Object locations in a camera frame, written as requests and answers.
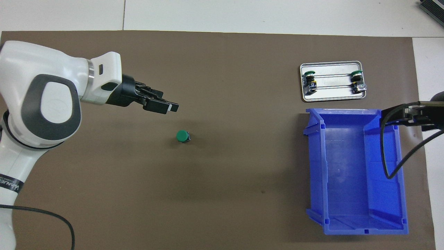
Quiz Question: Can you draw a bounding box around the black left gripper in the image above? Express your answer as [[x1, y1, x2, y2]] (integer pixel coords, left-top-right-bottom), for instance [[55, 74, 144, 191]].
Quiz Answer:
[[105, 74, 180, 115]]

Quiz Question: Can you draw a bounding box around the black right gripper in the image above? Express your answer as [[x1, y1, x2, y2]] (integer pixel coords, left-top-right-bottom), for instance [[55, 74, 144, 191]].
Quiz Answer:
[[381, 105, 444, 132]]

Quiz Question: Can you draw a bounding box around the blue plastic storage bin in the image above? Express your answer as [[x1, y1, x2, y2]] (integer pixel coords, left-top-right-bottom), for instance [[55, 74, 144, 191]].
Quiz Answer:
[[302, 108, 409, 236]]

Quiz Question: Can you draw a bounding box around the grey metal tray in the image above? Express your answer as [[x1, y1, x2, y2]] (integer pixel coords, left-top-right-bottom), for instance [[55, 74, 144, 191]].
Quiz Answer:
[[300, 61, 367, 102]]

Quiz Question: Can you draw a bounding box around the grey ribbed device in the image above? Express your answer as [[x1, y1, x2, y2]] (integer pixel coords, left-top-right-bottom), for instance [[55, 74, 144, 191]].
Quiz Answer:
[[418, 0, 444, 26]]

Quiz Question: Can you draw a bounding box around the brown table mat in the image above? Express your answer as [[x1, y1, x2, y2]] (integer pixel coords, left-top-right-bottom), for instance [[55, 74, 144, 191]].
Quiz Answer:
[[0, 31, 436, 250]]

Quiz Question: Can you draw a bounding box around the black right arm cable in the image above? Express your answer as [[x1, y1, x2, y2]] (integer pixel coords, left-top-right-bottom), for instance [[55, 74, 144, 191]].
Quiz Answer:
[[379, 101, 444, 180]]

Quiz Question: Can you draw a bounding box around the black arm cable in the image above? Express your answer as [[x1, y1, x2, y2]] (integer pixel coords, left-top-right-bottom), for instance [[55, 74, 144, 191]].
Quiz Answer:
[[0, 204, 75, 250], [379, 101, 444, 180]]

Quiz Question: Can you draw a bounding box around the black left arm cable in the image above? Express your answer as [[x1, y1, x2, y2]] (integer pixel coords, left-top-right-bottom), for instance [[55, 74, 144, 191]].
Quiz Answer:
[[0, 204, 75, 250]]

